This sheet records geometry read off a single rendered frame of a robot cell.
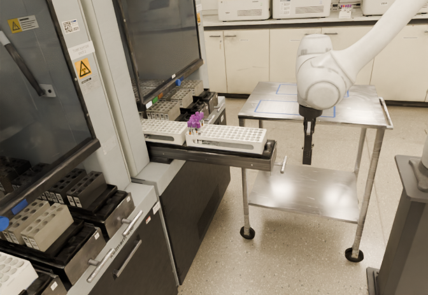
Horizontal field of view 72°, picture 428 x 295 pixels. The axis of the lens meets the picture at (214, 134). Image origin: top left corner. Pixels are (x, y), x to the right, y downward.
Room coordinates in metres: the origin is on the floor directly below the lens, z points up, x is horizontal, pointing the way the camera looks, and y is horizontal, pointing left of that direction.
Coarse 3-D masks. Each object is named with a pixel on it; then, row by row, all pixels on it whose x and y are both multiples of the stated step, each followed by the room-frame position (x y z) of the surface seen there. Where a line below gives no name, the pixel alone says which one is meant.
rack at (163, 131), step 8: (144, 120) 1.15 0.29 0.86; (152, 120) 1.14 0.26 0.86; (160, 120) 1.13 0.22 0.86; (144, 128) 1.07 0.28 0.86; (152, 128) 1.07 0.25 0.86; (160, 128) 1.06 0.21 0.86; (168, 128) 1.05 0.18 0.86; (176, 128) 1.06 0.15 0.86; (184, 128) 1.04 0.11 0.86; (144, 136) 1.07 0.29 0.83; (152, 136) 1.10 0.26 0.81; (160, 136) 1.09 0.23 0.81; (168, 136) 1.09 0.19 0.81; (176, 136) 1.00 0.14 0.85; (184, 136) 1.02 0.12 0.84
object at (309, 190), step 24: (264, 96) 1.38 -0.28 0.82; (288, 96) 1.35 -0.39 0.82; (360, 96) 1.27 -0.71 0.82; (240, 120) 1.20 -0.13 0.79; (288, 120) 1.12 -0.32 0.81; (336, 120) 1.05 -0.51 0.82; (360, 120) 1.03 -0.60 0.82; (384, 120) 1.01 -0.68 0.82; (360, 144) 1.37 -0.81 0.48; (288, 168) 1.48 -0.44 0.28; (312, 168) 1.46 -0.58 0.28; (264, 192) 1.28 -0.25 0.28; (288, 192) 1.26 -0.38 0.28; (312, 192) 1.24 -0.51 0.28; (336, 192) 1.22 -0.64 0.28; (312, 216) 1.09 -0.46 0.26; (336, 216) 1.05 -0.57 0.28; (360, 216) 0.99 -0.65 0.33
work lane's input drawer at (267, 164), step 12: (156, 144) 1.03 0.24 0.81; (168, 144) 1.01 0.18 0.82; (276, 144) 0.96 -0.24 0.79; (156, 156) 1.02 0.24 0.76; (168, 156) 1.00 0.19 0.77; (180, 156) 0.98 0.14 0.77; (192, 156) 0.96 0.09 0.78; (204, 156) 0.94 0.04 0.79; (216, 156) 0.92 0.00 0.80; (228, 156) 0.90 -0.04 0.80; (240, 156) 0.89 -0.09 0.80; (252, 156) 0.88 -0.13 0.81; (264, 156) 0.86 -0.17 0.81; (252, 168) 0.87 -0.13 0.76; (264, 168) 0.85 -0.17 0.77
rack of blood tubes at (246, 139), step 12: (204, 132) 0.99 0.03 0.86; (216, 132) 0.99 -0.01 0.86; (228, 132) 0.97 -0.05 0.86; (240, 132) 0.96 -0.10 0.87; (252, 132) 0.95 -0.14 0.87; (264, 132) 0.94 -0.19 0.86; (192, 144) 0.97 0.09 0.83; (204, 144) 0.98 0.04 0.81; (216, 144) 0.95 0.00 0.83; (228, 144) 0.97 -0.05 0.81; (240, 144) 0.97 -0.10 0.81; (252, 144) 0.88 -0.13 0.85; (264, 144) 0.92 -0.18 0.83
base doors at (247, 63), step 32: (224, 32) 3.37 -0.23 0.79; (256, 32) 3.24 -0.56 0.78; (288, 32) 3.11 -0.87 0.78; (320, 32) 2.98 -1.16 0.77; (352, 32) 2.88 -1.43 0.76; (416, 32) 2.68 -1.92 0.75; (224, 64) 3.38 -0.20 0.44; (256, 64) 3.24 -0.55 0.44; (288, 64) 3.10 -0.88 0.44; (384, 64) 2.76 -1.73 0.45; (416, 64) 2.66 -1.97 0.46; (384, 96) 2.74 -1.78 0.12; (416, 96) 2.63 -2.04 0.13
